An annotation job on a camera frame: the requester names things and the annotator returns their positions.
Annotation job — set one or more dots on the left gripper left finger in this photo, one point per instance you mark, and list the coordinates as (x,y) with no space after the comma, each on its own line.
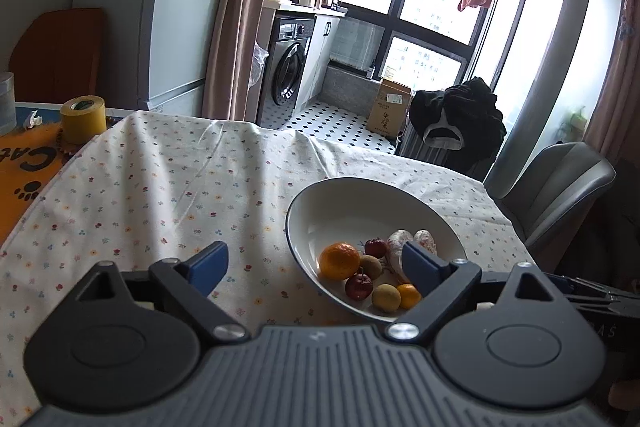
(182,289)

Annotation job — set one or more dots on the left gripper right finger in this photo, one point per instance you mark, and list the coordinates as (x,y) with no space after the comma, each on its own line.
(446,288)

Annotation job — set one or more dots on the small kumquat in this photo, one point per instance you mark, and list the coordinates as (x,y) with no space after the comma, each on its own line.
(409,296)

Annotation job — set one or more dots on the red cherry fruit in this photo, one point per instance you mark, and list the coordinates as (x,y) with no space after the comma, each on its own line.
(358,287)

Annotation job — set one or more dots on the large orange mandarin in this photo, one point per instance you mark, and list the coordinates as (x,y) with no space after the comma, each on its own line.
(339,261)

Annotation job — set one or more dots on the white kitchen cabinet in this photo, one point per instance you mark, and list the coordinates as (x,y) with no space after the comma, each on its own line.
(317,60)

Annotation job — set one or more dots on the floral white tablecloth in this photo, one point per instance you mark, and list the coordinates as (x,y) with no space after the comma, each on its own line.
(157,186)

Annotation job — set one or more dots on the grey leather chair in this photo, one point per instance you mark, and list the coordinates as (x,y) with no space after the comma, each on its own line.
(560,181)

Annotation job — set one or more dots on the white ceramic bowl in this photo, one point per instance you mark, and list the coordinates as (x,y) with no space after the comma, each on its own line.
(352,211)

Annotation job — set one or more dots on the right side curtain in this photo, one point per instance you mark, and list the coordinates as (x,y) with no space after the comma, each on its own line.
(613,130)

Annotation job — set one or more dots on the black clothes pile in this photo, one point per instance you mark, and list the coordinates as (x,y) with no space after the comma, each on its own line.
(463,120)

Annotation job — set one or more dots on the cardboard box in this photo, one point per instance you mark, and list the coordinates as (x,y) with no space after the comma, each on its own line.
(389,109)

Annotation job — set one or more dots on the yellow tape roll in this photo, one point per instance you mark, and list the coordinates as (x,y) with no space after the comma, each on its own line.
(83,118)

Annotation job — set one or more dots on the orange cat table mat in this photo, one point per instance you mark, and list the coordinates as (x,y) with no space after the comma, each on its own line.
(29,159)

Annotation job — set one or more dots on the clear glass cup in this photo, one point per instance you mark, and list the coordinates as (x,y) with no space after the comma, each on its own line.
(7,103)

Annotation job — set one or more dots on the red wooden chair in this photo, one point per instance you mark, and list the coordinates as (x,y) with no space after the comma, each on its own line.
(58,56)

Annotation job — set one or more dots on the silver washing machine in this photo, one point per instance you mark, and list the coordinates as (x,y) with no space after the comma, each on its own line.
(288,46)

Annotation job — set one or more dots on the pink brown curtain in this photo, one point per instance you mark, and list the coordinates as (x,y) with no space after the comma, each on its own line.
(230,59)

